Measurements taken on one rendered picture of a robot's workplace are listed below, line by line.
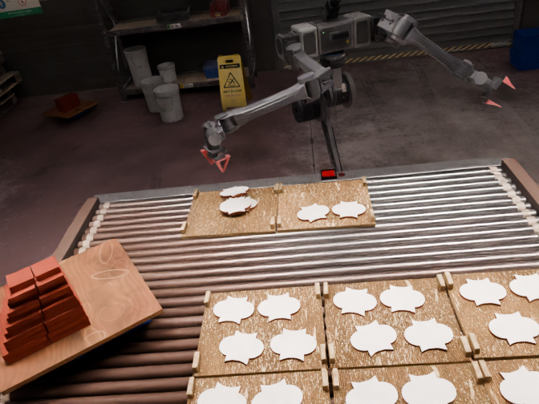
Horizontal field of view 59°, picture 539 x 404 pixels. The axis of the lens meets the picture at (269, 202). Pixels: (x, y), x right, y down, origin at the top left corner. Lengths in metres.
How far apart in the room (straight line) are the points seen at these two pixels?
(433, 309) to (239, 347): 0.64
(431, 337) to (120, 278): 1.07
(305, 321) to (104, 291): 0.70
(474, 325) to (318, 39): 1.58
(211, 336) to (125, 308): 0.30
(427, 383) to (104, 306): 1.04
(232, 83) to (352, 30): 3.14
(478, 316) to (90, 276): 1.34
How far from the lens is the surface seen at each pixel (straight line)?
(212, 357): 1.58
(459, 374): 1.52
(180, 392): 1.55
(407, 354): 1.54
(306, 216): 2.04
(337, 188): 2.23
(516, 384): 1.53
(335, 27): 2.58
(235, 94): 5.62
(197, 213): 2.20
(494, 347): 1.60
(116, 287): 1.77
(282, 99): 1.97
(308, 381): 1.48
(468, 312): 1.68
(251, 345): 1.57
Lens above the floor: 2.14
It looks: 33 degrees down
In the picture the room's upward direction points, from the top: 8 degrees counter-clockwise
